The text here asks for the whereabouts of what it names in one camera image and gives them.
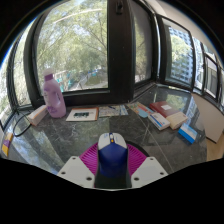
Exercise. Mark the white and orange carton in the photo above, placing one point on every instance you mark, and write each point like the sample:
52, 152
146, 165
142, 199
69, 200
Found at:
37, 115

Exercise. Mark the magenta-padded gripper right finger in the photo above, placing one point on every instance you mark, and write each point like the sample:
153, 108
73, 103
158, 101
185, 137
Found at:
138, 161

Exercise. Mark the grey printed leaflet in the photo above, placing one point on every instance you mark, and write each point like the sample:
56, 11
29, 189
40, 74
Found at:
112, 111

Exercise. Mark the blue and white box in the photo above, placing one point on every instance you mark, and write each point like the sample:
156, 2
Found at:
187, 133

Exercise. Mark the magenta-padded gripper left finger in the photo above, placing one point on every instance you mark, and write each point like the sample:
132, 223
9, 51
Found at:
88, 160

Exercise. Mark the purple detergent bottle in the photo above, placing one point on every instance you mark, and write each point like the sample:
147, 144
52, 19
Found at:
55, 96

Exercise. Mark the cream book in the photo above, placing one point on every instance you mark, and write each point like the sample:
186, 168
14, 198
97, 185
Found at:
178, 120

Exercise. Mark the red book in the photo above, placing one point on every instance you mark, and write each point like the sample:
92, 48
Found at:
163, 108

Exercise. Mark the colourful leaflet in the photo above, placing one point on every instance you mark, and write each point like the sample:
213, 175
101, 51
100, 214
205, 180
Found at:
140, 109

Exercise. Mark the yellow and purple box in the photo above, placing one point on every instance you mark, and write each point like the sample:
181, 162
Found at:
6, 144

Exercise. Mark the blue and white computer mouse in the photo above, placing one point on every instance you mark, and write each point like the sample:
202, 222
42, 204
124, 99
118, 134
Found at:
112, 156

